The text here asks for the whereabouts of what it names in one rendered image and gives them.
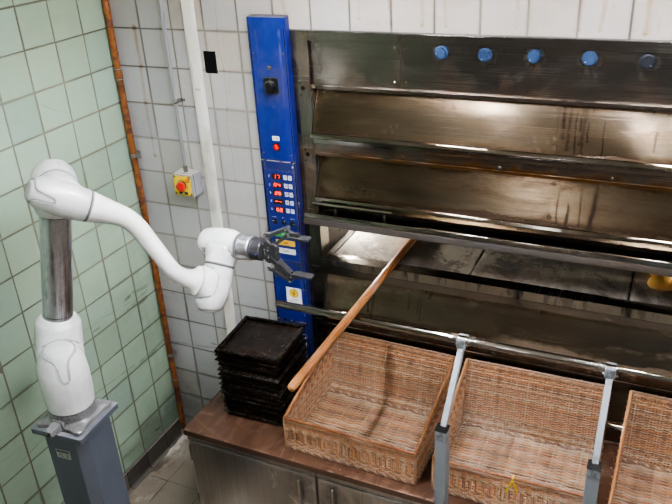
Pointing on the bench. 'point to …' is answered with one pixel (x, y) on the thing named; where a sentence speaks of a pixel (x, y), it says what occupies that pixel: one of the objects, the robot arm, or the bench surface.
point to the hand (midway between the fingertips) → (307, 258)
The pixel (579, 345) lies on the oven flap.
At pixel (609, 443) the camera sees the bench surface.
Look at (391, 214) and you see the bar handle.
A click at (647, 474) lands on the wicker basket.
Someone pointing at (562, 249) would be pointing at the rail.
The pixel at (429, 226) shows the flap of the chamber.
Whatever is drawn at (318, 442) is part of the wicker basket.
